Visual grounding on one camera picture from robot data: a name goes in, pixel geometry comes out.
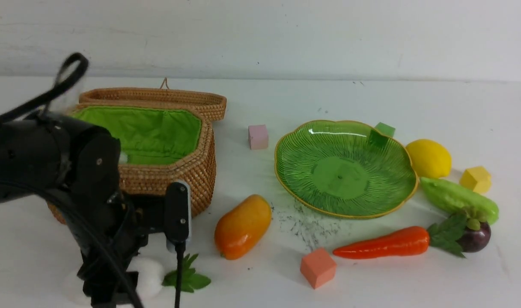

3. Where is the yellow foam block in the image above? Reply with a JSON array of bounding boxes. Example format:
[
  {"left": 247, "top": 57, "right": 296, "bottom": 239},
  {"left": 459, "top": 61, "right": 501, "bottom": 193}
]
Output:
[{"left": 458, "top": 166, "right": 492, "bottom": 194}]

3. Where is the green glass leaf plate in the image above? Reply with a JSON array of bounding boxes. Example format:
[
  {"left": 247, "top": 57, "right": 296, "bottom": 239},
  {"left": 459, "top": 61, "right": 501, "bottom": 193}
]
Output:
[{"left": 274, "top": 120, "right": 419, "bottom": 219}]

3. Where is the black camera cable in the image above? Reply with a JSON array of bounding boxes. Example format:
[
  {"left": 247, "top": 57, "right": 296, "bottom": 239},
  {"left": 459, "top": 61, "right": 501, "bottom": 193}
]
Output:
[{"left": 0, "top": 52, "right": 188, "bottom": 308}]

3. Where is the orange foam cube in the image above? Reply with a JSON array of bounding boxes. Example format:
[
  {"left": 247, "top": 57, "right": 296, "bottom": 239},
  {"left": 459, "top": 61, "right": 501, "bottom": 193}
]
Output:
[{"left": 300, "top": 248, "right": 337, "bottom": 289}]

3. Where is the dark purple mangosteen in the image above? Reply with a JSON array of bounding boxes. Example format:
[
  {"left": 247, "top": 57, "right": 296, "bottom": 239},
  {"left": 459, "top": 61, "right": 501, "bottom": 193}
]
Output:
[{"left": 456, "top": 207, "right": 491, "bottom": 253}]

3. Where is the yellow lemon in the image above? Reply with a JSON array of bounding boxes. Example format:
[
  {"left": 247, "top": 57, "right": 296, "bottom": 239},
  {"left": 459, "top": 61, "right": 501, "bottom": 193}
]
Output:
[{"left": 405, "top": 139, "right": 452, "bottom": 178}]

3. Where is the woven wicker basket green lining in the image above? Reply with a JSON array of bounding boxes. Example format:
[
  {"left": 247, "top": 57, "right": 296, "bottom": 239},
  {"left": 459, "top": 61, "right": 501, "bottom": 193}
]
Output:
[{"left": 67, "top": 104, "right": 217, "bottom": 216}]

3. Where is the orange carrot with green leaves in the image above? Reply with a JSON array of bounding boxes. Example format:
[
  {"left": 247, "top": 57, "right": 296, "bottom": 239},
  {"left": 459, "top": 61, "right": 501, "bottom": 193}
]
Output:
[{"left": 333, "top": 213, "right": 468, "bottom": 260}]

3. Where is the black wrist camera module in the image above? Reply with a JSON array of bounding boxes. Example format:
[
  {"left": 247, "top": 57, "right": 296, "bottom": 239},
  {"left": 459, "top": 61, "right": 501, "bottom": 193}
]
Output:
[{"left": 163, "top": 180, "right": 192, "bottom": 253}]

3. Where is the woven wicker basket lid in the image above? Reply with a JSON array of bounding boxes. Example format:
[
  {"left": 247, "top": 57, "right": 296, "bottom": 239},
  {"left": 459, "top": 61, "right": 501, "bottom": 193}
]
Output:
[{"left": 77, "top": 87, "right": 227, "bottom": 121}]

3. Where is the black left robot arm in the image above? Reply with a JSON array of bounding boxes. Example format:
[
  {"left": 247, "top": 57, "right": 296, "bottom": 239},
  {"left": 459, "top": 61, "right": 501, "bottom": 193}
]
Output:
[{"left": 0, "top": 113, "right": 148, "bottom": 308}]

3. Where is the green bitter gourd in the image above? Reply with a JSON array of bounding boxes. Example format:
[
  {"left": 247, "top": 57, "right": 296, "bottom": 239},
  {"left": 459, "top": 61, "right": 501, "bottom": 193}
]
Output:
[{"left": 420, "top": 177, "right": 499, "bottom": 225}]

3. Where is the white radish with green leaves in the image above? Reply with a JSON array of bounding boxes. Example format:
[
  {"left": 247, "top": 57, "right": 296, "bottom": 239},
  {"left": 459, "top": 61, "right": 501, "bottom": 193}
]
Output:
[{"left": 65, "top": 253, "right": 211, "bottom": 306}]

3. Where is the green foam cube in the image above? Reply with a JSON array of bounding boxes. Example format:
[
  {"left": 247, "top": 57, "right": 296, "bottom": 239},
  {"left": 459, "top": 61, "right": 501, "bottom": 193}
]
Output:
[{"left": 375, "top": 121, "right": 396, "bottom": 138}]

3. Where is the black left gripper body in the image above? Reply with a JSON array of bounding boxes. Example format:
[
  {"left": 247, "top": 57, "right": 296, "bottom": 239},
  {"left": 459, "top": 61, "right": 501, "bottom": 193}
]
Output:
[{"left": 60, "top": 128, "right": 164, "bottom": 269}]

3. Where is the orange yellow mango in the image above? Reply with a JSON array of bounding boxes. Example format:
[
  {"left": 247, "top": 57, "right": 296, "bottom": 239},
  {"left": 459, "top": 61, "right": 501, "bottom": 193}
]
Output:
[{"left": 214, "top": 194, "right": 272, "bottom": 261}]

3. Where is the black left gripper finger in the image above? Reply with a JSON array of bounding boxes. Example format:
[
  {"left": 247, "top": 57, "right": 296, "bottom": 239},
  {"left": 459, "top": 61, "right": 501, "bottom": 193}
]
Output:
[{"left": 77, "top": 257, "right": 131, "bottom": 308}]

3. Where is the pink foam cube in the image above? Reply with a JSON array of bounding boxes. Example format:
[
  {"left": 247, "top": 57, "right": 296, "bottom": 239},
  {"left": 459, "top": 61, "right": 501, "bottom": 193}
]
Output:
[{"left": 248, "top": 124, "right": 269, "bottom": 150}]

